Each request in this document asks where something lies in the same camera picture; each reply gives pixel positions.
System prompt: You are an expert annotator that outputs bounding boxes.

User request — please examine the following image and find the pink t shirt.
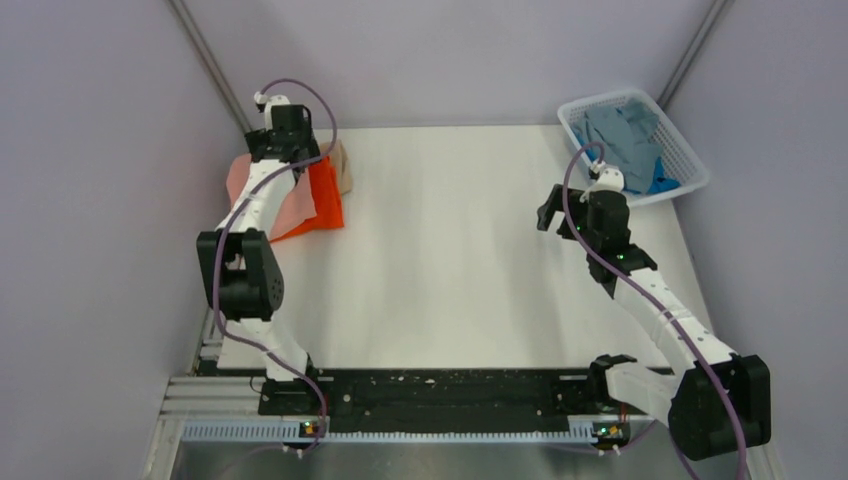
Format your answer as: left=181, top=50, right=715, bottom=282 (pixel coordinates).
left=225, top=154, right=317, bottom=242

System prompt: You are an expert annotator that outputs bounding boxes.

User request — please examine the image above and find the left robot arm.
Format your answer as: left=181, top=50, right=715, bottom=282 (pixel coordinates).
left=196, top=95, right=321, bottom=414

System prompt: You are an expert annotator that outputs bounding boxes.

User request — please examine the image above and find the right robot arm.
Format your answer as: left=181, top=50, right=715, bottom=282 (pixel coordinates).
left=537, top=184, right=772, bottom=461

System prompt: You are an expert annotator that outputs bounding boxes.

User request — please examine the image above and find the beige folded t shirt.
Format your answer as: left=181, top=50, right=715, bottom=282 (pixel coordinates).
left=327, top=140, right=353, bottom=196

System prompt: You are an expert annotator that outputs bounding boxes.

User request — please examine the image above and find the orange folded t shirt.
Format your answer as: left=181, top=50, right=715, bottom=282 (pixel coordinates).
left=278, top=157, right=345, bottom=241

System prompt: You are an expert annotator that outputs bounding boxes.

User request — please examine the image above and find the blue t shirt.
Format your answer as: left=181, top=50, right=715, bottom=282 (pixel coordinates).
left=574, top=130, right=681, bottom=195

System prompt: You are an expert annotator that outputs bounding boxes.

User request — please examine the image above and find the grey t shirt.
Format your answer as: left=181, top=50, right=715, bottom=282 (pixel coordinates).
left=572, top=99, right=663, bottom=194

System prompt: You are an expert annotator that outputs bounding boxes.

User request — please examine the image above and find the white plastic basket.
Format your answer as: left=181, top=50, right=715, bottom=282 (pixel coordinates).
left=557, top=88, right=710, bottom=208

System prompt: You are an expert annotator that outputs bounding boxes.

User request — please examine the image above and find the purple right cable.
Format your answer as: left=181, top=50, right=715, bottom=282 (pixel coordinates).
left=561, top=140, right=750, bottom=480

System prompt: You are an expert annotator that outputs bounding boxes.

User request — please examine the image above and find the purple cable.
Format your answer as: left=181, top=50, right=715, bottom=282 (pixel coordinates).
left=210, top=78, right=339, bottom=458
left=561, top=140, right=750, bottom=480

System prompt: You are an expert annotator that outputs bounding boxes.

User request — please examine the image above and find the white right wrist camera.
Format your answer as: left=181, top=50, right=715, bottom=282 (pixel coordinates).
left=580, top=164, right=625, bottom=202

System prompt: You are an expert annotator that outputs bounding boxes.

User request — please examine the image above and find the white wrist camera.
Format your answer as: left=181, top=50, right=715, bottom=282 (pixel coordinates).
left=580, top=164, right=625, bottom=202
left=253, top=91, right=291, bottom=130

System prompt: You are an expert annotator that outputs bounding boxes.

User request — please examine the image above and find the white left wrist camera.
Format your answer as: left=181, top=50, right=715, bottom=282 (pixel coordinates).
left=253, top=91, right=291, bottom=130

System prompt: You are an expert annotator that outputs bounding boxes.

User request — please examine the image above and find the right aluminium frame post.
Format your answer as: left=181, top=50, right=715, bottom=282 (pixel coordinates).
left=657, top=0, right=735, bottom=109

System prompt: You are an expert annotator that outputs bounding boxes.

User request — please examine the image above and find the aluminium frame post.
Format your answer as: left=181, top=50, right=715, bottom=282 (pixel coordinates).
left=164, top=0, right=252, bottom=134
left=657, top=0, right=735, bottom=109

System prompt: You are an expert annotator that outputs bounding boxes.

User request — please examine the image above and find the left aluminium frame post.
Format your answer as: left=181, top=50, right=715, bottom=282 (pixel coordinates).
left=164, top=0, right=252, bottom=134

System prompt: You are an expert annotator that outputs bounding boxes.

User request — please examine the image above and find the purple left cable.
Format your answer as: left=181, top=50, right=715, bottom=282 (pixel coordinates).
left=210, top=78, right=339, bottom=458

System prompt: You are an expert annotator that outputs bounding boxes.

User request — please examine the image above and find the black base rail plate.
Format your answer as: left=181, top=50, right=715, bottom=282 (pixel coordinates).
left=258, top=369, right=637, bottom=434

